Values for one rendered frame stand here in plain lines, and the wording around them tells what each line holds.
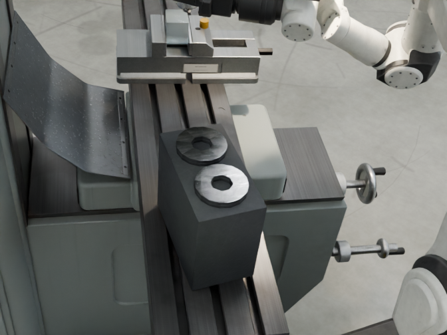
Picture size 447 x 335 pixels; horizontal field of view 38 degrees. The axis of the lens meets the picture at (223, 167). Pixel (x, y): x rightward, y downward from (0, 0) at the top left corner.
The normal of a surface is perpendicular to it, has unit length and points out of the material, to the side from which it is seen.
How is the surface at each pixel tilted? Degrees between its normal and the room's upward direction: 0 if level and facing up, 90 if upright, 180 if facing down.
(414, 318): 90
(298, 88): 0
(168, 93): 0
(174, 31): 90
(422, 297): 90
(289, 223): 90
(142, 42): 0
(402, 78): 110
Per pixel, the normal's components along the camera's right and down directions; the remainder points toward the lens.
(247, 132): 0.09, -0.72
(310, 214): 0.16, 0.69
